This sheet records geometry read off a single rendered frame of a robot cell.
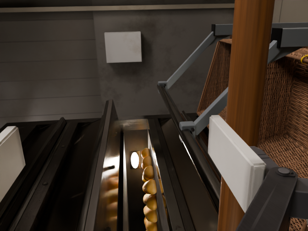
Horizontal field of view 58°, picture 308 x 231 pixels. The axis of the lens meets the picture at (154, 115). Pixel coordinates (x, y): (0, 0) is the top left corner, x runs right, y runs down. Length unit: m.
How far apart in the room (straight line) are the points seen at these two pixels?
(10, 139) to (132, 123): 1.67
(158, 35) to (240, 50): 2.77
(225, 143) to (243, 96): 0.08
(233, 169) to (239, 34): 0.12
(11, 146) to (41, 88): 3.04
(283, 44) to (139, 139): 1.36
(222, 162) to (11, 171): 0.13
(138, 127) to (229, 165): 1.70
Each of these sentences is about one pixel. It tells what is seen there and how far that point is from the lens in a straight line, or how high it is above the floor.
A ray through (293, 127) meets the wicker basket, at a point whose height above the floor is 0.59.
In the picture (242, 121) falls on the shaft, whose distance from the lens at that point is 0.25.
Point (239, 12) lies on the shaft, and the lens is 0.24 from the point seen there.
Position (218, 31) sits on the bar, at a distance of 1.15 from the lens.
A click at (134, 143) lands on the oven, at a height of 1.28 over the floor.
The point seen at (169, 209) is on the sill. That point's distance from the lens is 1.02.
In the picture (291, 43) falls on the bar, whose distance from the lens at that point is 0.71.
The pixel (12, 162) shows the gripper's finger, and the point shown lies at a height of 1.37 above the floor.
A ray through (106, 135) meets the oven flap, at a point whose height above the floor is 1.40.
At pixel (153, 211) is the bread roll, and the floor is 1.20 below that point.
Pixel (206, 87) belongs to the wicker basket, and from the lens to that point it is 1.82.
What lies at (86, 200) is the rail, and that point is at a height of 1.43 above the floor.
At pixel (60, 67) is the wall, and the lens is 3.12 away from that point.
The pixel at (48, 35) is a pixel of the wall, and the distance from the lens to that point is 3.08.
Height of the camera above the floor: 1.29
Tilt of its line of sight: 5 degrees down
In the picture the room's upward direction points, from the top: 93 degrees counter-clockwise
